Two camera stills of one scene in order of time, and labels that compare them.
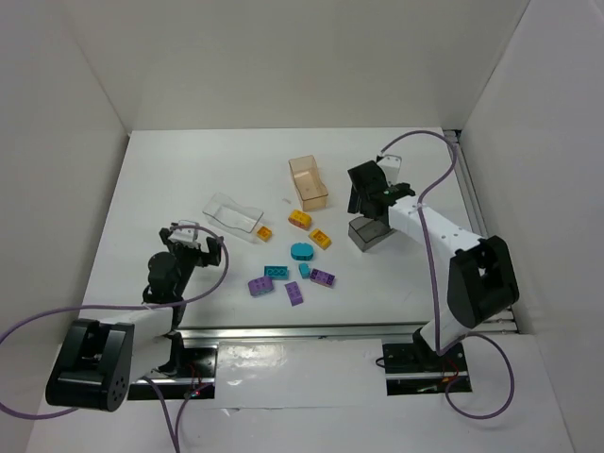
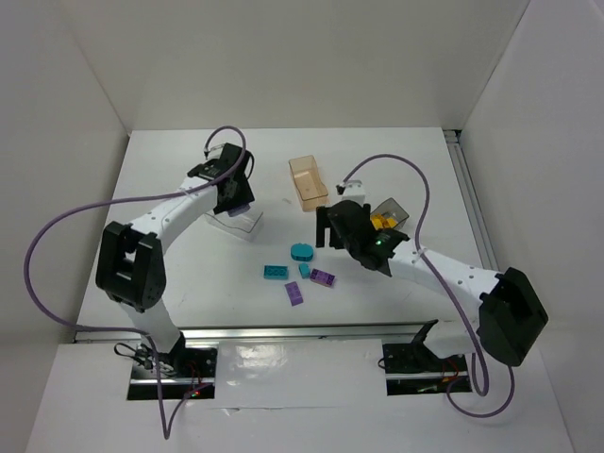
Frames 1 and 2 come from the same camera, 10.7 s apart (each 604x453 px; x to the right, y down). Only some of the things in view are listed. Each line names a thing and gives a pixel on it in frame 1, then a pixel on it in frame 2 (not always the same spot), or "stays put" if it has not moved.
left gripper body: (190, 247) to (234, 195)
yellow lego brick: (300, 219) to (380, 222)
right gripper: (364, 190) to (327, 226)
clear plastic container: (223, 213) stays put
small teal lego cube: (304, 270) stays put
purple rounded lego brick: (260, 286) to (238, 210)
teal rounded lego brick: (302, 251) stays put
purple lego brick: (293, 293) stays put
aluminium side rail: (455, 138) stays put
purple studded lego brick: (322, 277) stays put
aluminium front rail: (386, 330) stays put
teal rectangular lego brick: (276, 272) stays put
